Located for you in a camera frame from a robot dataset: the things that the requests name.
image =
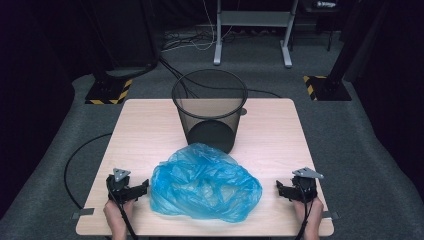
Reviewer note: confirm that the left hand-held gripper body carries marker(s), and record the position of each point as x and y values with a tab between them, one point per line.
120	190

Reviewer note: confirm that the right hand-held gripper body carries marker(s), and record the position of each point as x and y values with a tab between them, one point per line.
305	190

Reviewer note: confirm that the blue plastic bag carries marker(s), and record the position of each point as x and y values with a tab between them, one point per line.
203	185

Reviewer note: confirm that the black mesh wastebasket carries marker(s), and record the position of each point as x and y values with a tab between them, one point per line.
210	135

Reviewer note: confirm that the person's left hand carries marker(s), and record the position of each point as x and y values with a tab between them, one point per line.
115	213

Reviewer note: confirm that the grey tape strip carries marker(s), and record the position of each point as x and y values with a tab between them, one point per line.
333	215
83	212

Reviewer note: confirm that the grey round table cap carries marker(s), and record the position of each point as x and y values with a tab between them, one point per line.
244	111

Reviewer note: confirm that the black stand with striped base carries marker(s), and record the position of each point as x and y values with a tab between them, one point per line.
328	88
110	91

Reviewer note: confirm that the dark side table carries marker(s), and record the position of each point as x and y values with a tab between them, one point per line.
320	10

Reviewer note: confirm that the grey metal stand frame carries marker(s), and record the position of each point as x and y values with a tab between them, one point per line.
253	18

